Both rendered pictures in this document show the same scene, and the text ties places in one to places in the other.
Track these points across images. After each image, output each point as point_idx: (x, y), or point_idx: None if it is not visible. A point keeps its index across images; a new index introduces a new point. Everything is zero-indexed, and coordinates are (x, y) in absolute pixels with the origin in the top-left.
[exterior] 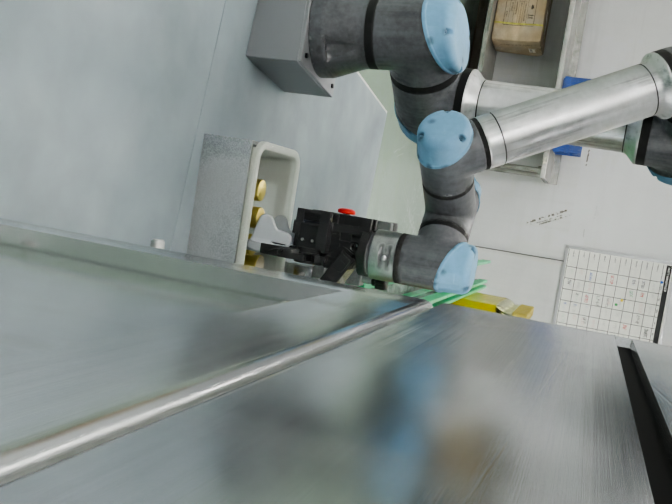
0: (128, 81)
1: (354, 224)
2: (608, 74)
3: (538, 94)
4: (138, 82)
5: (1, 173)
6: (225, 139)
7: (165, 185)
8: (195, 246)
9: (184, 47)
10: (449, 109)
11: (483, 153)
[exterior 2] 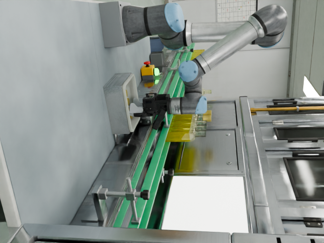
0: (80, 98)
1: (162, 98)
2: (238, 29)
3: (212, 28)
4: (82, 95)
5: (64, 161)
6: (111, 87)
7: (99, 114)
8: (113, 123)
9: (89, 68)
10: (182, 40)
11: (202, 72)
